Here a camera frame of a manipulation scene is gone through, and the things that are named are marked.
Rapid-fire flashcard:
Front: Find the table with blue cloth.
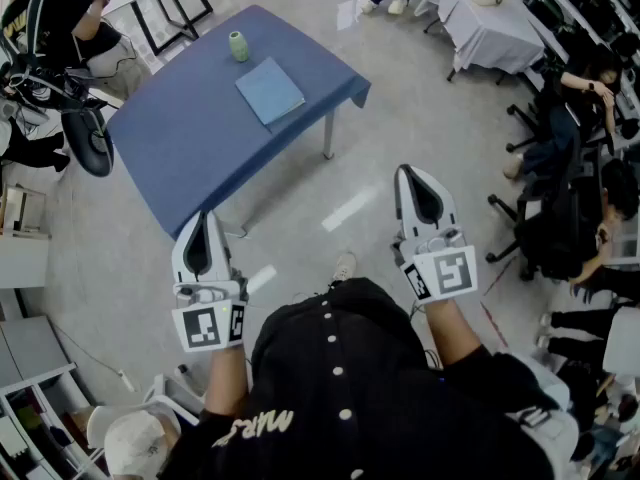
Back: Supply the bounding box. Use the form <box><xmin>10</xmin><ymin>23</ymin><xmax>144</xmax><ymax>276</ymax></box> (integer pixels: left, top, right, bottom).
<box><xmin>106</xmin><ymin>3</ymin><xmax>373</xmax><ymax>242</ymax></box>

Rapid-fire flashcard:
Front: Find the person's right forearm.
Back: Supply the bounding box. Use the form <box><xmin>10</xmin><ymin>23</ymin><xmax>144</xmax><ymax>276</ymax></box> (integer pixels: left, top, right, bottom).
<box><xmin>423</xmin><ymin>297</ymin><xmax>484</xmax><ymax>369</ymax></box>

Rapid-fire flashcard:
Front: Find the black office chair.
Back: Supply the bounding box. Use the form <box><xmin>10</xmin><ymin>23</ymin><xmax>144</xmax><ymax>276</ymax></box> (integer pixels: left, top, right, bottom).
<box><xmin>504</xmin><ymin>95</ymin><xmax>584</xmax><ymax>155</ymax></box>
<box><xmin>484</xmin><ymin>167</ymin><xmax>601</xmax><ymax>283</ymax></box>

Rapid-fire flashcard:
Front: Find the person's left forearm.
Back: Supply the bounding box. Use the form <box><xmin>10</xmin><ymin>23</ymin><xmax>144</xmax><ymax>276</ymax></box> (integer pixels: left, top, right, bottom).
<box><xmin>203</xmin><ymin>343</ymin><xmax>251</xmax><ymax>419</ymax></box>

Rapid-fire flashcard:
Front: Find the person's beige shoe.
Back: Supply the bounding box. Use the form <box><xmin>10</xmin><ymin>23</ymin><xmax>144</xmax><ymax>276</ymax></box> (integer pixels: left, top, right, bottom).
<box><xmin>331</xmin><ymin>251</ymin><xmax>357</xmax><ymax>284</ymax></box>

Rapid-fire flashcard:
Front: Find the person's black buttoned shirt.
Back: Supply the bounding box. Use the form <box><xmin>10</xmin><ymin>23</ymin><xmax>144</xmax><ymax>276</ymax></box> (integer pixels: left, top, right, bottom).
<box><xmin>162</xmin><ymin>276</ymin><xmax>571</xmax><ymax>480</ymax></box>

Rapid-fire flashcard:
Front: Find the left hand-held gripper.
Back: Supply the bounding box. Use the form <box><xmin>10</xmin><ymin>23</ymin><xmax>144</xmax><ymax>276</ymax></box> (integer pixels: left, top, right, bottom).
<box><xmin>171</xmin><ymin>210</ymin><xmax>250</xmax><ymax>353</ymax></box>

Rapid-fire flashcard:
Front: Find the white cabinet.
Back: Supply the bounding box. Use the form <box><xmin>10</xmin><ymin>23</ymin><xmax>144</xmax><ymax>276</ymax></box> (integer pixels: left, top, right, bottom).
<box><xmin>0</xmin><ymin>183</ymin><xmax>53</xmax><ymax>290</ymax></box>

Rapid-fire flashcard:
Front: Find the table with white cloth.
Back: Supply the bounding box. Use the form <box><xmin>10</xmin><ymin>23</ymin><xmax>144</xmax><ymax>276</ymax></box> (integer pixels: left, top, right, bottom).
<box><xmin>413</xmin><ymin>0</ymin><xmax>547</xmax><ymax>83</ymax></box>

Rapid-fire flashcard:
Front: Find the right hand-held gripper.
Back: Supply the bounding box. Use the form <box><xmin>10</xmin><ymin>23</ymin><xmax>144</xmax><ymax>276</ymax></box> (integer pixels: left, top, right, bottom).
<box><xmin>391</xmin><ymin>163</ymin><xmax>479</xmax><ymax>302</ymax></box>

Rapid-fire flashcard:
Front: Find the blue notebook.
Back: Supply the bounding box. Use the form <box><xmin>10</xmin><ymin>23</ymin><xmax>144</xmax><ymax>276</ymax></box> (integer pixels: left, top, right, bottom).
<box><xmin>234</xmin><ymin>56</ymin><xmax>307</xmax><ymax>127</ymax></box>

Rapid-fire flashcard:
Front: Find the white shelf unit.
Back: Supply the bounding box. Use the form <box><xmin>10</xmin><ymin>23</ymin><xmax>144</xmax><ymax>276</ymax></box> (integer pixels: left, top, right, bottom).
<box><xmin>0</xmin><ymin>361</ymin><xmax>109</xmax><ymax>480</ymax></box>

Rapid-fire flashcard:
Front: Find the green ceramic vase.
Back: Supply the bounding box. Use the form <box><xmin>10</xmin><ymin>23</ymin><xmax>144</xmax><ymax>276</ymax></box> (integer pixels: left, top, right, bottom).
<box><xmin>228</xmin><ymin>30</ymin><xmax>251</xmax><ymax>63</ymax></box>

